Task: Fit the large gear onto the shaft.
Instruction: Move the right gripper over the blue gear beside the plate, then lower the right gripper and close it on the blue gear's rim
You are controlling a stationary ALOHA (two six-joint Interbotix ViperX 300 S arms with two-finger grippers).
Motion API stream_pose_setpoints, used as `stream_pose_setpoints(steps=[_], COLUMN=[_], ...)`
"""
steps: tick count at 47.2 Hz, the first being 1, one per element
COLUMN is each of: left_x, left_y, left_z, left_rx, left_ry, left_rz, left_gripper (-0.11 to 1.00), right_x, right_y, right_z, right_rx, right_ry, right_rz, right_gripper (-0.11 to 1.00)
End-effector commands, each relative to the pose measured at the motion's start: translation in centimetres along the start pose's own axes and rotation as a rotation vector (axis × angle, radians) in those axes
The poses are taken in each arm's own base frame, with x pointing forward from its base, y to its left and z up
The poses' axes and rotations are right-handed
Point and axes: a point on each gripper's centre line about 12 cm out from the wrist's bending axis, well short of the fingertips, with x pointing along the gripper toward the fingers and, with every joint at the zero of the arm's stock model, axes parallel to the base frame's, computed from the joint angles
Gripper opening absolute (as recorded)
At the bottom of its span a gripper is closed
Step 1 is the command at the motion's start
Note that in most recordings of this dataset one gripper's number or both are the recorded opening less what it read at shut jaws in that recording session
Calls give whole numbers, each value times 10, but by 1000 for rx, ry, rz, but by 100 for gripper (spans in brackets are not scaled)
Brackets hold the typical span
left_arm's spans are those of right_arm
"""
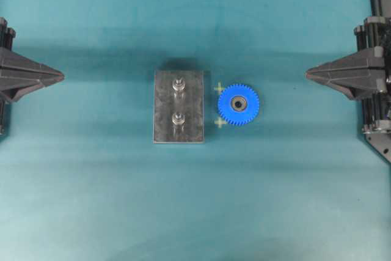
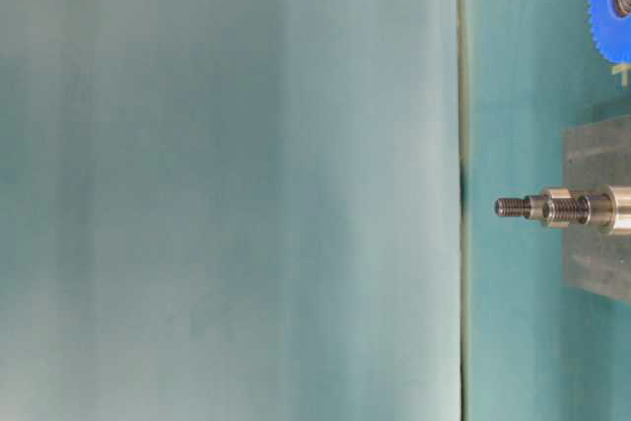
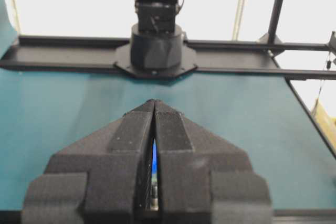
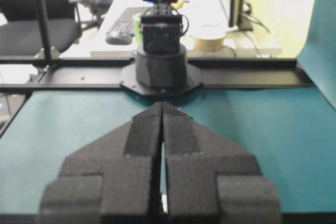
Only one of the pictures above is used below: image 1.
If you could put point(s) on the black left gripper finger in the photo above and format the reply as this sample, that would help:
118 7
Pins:
13 61
12 89

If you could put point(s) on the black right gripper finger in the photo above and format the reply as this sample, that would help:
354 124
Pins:
354 84
363 59

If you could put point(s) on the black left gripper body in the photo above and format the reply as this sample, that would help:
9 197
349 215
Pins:
7 36

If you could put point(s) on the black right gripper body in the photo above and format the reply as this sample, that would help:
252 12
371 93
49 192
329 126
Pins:
375 31

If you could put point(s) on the large blue plastic gear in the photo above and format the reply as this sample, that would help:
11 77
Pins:
238 104

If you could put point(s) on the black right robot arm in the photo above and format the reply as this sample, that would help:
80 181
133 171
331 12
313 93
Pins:
364 75

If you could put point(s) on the upper steel threaded shaft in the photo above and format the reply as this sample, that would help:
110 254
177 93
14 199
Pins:
178 84

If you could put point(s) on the steel threaded shaft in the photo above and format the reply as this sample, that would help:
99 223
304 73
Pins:
178 84
178 118

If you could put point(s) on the lower steel threaded shaft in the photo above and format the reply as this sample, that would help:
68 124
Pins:
178 118

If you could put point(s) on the grey metal base plate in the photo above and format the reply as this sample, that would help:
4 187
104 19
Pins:
189 102

